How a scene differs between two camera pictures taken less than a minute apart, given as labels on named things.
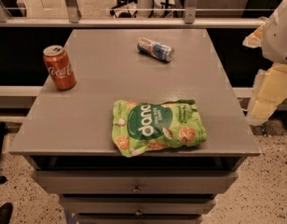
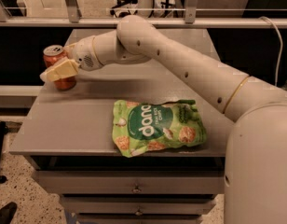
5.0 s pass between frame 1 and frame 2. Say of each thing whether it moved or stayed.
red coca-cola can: stayed
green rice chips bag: stayed
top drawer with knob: stayed
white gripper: moved
